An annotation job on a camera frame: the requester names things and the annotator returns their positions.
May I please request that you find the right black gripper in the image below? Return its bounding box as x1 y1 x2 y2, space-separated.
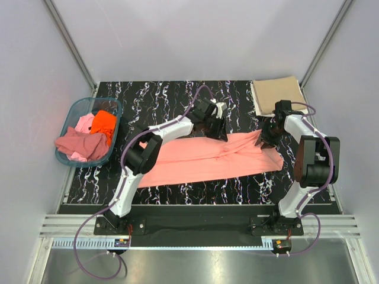
254 120 286 150

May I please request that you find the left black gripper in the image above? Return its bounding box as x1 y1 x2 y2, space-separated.
202 115 227 143

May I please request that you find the salmon pink t shirt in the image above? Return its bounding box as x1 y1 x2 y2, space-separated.
139 130 284 188

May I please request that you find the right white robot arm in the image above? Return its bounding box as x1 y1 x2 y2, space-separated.
252 100 340 235

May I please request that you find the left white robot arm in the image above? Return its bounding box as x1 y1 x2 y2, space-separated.
103 99 227 234

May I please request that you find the folded beige t shirt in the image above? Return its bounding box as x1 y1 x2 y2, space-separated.
252 76 306 114

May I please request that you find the orange t shirt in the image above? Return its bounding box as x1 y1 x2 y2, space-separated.
90 110 117 146

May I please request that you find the dusty rose t shirt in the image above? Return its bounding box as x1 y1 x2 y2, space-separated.
54 127 109 161

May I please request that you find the teal plastic laundry basket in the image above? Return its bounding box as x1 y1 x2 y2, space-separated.
55 97 122 167

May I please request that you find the light pink t shirt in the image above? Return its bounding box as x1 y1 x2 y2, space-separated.
67 113 95 162

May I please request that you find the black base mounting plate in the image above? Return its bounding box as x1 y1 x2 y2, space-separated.
94 205 304 250

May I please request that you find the right aluminium corner post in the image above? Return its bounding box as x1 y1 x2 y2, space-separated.
300 0 355 90

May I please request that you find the aluminium corner post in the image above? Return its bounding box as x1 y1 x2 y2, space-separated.
300 0 355 90
42 0 98 93

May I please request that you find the left aluminium corner post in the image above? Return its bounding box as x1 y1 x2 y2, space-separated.
42 0 98 93

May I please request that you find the aluminium frame rail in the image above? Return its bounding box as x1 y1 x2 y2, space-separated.
39 214 90 237

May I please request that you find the slotted cable duct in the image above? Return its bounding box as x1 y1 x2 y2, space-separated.
52 238 115 249

